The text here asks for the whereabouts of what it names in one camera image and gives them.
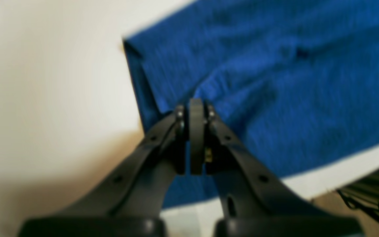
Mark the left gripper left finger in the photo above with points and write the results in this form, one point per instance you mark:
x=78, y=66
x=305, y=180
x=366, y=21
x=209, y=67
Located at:
x=128, y=202

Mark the dark blue t-shirt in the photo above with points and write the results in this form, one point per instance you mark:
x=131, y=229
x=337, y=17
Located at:
x=296, y=80

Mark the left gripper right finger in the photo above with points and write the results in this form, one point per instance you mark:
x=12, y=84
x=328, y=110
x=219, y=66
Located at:
x=255, y=202

